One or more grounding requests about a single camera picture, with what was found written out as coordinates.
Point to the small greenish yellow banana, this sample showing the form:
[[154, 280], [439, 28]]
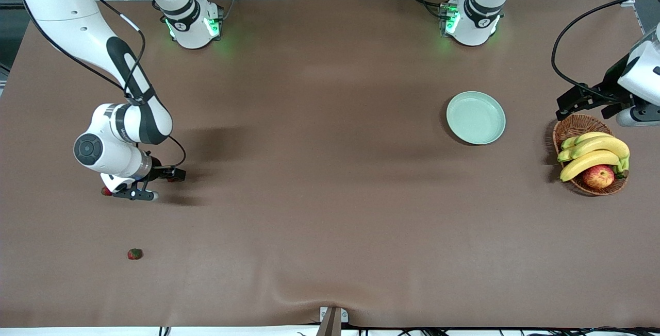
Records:
[[582, 138]]

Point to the long yellow banana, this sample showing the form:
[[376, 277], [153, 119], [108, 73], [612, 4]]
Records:
[[606, 144], [588, 162]]

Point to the metal clamp bracket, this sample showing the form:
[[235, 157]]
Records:
[[344, 316]]

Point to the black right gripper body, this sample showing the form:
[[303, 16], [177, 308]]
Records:
[[159, 172]]

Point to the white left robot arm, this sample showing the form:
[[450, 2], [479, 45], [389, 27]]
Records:
[[477, 21]]

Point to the mint green round plate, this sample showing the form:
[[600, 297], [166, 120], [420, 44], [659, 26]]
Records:
[[475, 118]]

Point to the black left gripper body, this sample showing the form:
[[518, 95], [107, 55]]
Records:
[[611, 84]]

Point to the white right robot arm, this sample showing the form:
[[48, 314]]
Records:
[[56, 11]]

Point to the brown table cloth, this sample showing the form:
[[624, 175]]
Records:
[[330, 197]]

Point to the brown wooden bar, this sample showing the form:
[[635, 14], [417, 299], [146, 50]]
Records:
[[331, 323]]

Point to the brown wicker basket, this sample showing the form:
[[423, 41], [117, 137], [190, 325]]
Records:
[[575, 126]]

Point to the red yellow apple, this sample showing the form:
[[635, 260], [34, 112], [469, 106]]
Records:
[[598, 177]]

